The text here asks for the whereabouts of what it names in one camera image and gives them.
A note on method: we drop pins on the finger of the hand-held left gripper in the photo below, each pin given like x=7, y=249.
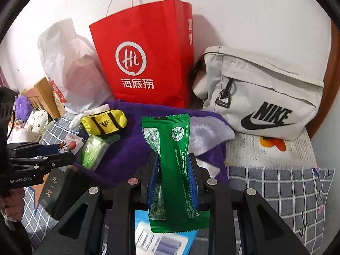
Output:
x=53, y=162
x=34, y=150

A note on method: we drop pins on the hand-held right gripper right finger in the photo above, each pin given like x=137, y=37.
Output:
x=193, y=183

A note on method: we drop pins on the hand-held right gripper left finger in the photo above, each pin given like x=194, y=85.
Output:
x=152, y=180

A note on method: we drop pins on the white tomato print packet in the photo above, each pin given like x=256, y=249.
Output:
x=70, y=144

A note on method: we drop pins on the green snack packet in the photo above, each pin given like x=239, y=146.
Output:
x=175, y=143

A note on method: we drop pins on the yellow mini duffel bag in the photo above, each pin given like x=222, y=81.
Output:
x=103, y=122

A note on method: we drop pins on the person's left hand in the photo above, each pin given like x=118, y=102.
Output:
x=13, y=204

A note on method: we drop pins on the white spotted pillow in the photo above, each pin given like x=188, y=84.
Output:
x=37, y=122

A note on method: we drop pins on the dark gift box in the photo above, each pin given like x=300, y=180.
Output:
x=53, y=194

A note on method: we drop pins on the purple towel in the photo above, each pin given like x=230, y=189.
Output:
x=127, y=159

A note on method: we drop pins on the purple plush toy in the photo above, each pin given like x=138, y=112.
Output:
x=22, y=107

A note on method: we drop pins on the wooden headboard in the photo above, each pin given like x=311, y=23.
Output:
x=42, y=90

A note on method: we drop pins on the flower print bed sheet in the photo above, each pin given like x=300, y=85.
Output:
x=249, y=151

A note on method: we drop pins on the blue tissue pack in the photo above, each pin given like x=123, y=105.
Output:
x=164, y=244

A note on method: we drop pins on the white plastic shopping bag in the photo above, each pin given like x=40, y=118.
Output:
x=79, y=79

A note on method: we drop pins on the grey checked star cloth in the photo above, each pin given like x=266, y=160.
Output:
x=279, y=191

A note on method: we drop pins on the grey waist bag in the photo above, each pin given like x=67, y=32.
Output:
x=265, y=79

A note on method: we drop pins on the red paper bag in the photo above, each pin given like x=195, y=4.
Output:
x=159, y=32

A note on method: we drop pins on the brown door frame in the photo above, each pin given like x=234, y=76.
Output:
x=329, y=85

